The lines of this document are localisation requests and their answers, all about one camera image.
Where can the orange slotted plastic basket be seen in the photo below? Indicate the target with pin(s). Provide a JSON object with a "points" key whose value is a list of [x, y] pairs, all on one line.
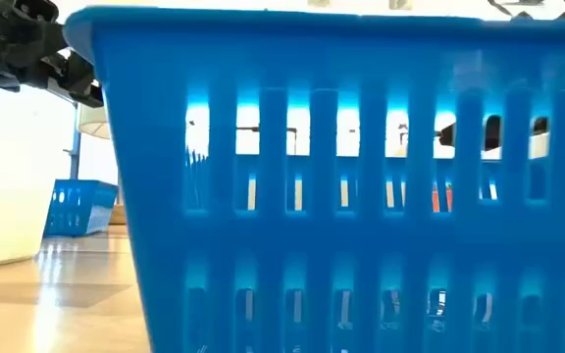
{"points": [[436, 198]]}

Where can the white plastic storage basket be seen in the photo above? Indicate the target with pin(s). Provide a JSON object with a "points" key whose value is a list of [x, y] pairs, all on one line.
{"points": [[3, 196]]}

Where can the white shade table lamp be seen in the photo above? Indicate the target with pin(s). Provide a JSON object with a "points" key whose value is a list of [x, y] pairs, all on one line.
{"points": [[93, 122]]}

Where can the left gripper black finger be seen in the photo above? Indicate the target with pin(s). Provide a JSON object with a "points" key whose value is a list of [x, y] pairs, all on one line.
{"points": [[79, 81], [42, 34]]}

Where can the large blue slotted plastic basket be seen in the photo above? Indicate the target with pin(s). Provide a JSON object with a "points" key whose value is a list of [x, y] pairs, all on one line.
{"points": [[341, 274]]}

